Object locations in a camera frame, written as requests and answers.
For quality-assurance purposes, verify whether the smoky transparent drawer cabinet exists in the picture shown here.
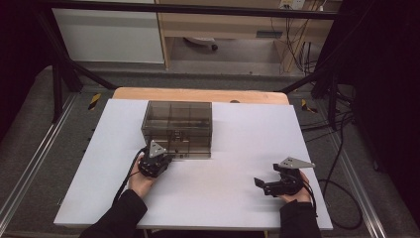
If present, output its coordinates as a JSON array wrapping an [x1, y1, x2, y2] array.
[[141, 100, 213, 161]]

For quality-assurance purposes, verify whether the smoky transparent middle drawer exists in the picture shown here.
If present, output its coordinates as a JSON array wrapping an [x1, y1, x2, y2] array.
[[142, 140, 213, 152]]

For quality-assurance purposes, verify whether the black floor cable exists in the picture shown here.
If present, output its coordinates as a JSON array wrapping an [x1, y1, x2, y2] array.
[[298, 108, 365, 231]]

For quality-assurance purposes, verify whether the yellow clamp left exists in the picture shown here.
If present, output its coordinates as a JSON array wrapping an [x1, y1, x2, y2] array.
[[87, 92, 102, 111]]

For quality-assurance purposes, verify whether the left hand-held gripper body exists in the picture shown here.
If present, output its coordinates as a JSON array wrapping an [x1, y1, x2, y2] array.
[[137, 140, 172, 179]]

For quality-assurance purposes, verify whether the hanging cable bundle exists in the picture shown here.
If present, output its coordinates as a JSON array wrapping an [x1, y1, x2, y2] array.
[[282, 14, 320, 76]]

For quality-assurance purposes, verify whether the smoky transparent low drawer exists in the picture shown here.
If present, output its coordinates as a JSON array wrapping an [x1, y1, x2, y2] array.
[[144, 149, 212, 161]]

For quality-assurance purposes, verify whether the yellow clamp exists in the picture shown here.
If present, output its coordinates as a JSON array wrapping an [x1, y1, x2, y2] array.
[[87, 92, 102, 111], [300, 98, 319, 114]]

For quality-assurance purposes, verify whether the white power strip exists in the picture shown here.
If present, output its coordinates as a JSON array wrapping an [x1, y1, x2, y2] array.
[[278, 0, 307, 10]]

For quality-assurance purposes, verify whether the person's right hand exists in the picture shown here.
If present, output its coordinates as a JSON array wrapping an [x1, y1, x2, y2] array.
[[278, 171, 312, 204]]

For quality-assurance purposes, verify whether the wooden table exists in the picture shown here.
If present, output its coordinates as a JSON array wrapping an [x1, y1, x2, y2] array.
[[112, 86, 290, 106]]

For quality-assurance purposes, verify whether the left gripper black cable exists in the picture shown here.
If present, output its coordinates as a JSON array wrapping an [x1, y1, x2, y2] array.
[[112, 147, 149, 206]]

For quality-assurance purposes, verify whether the office chair base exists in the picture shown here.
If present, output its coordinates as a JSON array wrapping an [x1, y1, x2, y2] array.
[[182, 36, 220, 53]]

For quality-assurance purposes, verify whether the smoky transparent high drawer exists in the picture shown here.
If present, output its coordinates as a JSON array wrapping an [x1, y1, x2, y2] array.
[[141, 127, 213, 143]]

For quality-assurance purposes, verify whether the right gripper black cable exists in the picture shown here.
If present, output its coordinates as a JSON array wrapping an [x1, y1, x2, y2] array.
[[296, 175, 319, 218]]

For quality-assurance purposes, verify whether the aluminium floor rail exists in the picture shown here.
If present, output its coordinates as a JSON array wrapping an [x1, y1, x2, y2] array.
[[325, 130, 388, 238], [0, 93, 79, 226]]

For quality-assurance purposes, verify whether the yellow clamp right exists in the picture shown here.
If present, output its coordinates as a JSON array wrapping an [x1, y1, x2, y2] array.
[[300, 98, 319, 114]]

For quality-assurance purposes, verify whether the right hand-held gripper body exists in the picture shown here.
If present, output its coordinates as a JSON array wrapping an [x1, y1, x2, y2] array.
[[262, 156, 316, 197]]

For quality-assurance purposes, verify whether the black metal stand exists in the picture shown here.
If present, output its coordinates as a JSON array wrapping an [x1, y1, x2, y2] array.
[[34, 9, 119, 124], [278, 63, 355, 132]]

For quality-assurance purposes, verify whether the person's left hand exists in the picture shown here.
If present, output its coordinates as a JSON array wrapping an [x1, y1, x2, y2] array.
[[127, 164, 159, 200]]

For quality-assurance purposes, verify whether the white cabinet panel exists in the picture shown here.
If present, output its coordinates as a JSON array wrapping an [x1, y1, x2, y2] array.
[[50, 8, 165, 64]]

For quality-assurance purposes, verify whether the dark curtain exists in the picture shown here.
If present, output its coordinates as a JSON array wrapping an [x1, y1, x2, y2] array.
[[340, 0, 420, 227], [0, 0, 53, 142]]

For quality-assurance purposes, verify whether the black metal crossbar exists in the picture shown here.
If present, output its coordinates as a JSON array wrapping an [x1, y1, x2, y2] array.
[[36, 0, 341, 21]]

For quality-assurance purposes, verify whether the light wooden desk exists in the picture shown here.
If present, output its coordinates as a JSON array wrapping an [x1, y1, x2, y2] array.
[[154, 0, 344, 72]]

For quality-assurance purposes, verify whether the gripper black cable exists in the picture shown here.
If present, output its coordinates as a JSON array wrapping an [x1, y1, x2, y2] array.
[[296, 175, 319, 218], [112, 147, 149, 206]]

